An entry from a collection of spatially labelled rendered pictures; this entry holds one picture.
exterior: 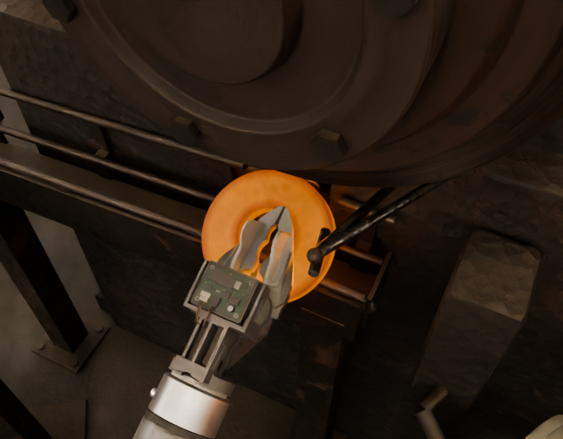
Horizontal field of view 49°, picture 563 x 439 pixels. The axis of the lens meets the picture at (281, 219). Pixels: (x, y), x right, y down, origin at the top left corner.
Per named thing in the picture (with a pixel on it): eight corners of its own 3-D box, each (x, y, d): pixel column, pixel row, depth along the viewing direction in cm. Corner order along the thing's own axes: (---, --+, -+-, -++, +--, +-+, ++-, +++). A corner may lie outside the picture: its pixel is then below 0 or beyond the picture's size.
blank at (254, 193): (230, 164, 77) (222, 157, 74) (351, 192, 73) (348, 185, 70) (195, 284, 75) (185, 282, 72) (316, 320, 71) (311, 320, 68)
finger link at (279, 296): (303, 259, 68) (270, 333, 66) (305, 262, 69) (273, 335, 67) (265, 243, 69) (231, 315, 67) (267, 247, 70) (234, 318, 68)
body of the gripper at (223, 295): (272, 279, 61) (220, 395, 58) (285, 297, 69) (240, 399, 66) (205, 252, 63) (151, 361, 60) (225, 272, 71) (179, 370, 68)
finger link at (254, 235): (278, 192, 66) (241, 270, 64) (287, 211, 72) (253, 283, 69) (252, 183, 67) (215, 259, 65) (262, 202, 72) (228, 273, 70)
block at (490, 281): (431, 322, 86) (474, 216, 67) (488, 346, 84) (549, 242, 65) (406, 389, 80) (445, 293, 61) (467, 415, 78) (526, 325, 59)
